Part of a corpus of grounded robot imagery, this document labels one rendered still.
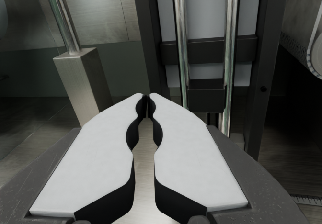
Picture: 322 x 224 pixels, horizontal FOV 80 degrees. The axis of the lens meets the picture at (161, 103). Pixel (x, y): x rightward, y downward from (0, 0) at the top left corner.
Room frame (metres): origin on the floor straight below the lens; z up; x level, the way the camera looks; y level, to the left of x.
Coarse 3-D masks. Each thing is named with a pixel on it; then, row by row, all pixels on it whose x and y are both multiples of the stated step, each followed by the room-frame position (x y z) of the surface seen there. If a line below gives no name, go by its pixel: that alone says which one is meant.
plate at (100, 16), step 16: (80, 0) 0.80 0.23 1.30; (96, 0) 0.79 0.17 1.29; (112, 0) 0.77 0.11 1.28; (128, 0) 0.75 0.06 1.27; (48, 16) 0.85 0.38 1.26; (80, 16) 0.81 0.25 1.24; (96, 16) 0.79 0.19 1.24; (112, 16) 0.77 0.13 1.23; (128, 16) 0.75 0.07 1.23; (80, 32) 0.82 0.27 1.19; (96, 32) 0.80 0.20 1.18; (112, 32) 0.78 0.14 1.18; (128, 32) 0.76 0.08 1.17
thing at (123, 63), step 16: (64, 48) 0.85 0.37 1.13; (112, 48) 0.78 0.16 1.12; (128, 48) 0.76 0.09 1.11; (112, 64) 0.79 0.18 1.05; (128, 64) 0.77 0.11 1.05; (144, 64) 0.75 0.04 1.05; (288, 64) 0.60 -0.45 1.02; (112, 80) 0.80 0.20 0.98; (128, 80) 0.77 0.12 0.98; (144, 80) 0.75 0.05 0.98; (272, 80) 0.61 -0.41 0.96; (288, 80) 0.60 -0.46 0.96
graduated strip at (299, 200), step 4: (292, 196) 0.23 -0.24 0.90; (296, 196) 0.22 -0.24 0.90; (300, 196) 0.22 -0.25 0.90; (304, 196) 0.22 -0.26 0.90; (308, 196) 0.22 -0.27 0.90; (312, 196) 0.22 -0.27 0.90; (316, 196) 0.22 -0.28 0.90; (296, 200) 0.22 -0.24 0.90; (300, 200) 0.22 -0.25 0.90; (304, 200) 0.21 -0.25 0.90; (308, 200) 0.21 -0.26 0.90; (312, 200) 0.21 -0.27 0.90; (316, 200) 0.21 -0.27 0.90; (320, 200) 0.21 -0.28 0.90; (304, 204) 0.21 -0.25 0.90; (308, 204) 0.21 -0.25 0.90; (312, 204) 0.20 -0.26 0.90; (316, 204) 0.20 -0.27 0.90; (320, 204) 0.20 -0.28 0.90
